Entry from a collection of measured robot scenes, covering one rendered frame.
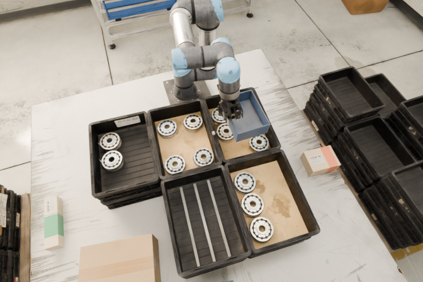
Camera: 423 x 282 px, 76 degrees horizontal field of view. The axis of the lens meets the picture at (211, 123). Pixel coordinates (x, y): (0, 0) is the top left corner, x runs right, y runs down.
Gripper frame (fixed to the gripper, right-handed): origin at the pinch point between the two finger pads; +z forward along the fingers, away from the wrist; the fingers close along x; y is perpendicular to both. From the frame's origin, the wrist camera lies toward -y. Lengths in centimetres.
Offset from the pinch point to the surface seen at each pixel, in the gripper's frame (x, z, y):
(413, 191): 100, 72, 46
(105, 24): -67, 77, -193
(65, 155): -89, 34, -29
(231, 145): 0.8, 29.0, -0.3
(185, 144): -22.4, 27.0, -8.1
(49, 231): -95, 27, 14
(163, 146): -33.4, 26.0, -10.4
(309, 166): 37, 39, 21
